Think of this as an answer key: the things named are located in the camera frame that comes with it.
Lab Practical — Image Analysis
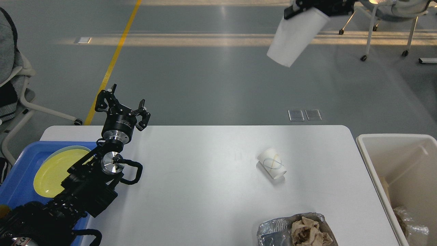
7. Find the clear plastic cup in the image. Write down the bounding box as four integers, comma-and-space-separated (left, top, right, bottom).
257, 148, 287, 180

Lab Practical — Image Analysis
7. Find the crumpled brown paper napkin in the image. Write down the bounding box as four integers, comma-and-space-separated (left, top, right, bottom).
291, 216, 334, 246

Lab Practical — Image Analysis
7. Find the white office chair left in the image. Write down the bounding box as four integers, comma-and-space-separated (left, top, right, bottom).
0, 9, 83, 187

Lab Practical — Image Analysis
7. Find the white office chair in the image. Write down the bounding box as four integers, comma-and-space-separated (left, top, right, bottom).
338, 0, 431, 62
0, 9, 83, 187

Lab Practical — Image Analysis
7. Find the white plastic bin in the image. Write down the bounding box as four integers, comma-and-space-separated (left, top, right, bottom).
356, 134, 437, 246

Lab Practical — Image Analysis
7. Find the white office chair right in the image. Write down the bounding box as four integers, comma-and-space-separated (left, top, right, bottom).
338, 0, 431, 62

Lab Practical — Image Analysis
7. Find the aluminium foil sheet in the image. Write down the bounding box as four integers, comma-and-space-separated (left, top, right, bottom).
393, 206, 429, 246
256, 212, 338, 246

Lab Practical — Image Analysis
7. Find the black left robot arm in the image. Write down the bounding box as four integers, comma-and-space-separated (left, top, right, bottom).
1, 84, 151, 246

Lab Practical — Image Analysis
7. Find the pale green plate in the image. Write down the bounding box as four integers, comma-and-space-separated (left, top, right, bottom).
43, 145, 91, 164

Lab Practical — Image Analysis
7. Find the white paper cup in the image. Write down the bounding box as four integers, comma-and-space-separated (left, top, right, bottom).
267, 8, 329, 67

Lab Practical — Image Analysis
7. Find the white bar on floor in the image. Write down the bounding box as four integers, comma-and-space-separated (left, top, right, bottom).
418, 58, 437, 64

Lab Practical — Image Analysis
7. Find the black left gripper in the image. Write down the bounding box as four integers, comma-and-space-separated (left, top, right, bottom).
95, 84, 151, 144

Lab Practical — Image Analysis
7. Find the white floor socket plate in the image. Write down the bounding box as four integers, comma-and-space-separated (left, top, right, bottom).
75, 37, 92, 44

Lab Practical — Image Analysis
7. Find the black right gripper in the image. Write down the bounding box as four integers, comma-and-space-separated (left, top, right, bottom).
284, 0, 356, 19

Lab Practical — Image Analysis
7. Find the small clear plastic lid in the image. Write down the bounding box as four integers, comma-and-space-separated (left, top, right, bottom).
288, 110, 305, 122
305, 109, 322, 121

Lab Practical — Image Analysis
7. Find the yellow plate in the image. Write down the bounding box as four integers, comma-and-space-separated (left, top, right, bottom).
33, 149, 88, 198

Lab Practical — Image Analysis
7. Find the blue plastic tray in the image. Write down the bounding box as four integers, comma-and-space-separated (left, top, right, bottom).
1, 141, 102, 246

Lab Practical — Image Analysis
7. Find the dark teal mug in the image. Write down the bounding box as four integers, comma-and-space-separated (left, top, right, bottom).
0, 204, 12, 219

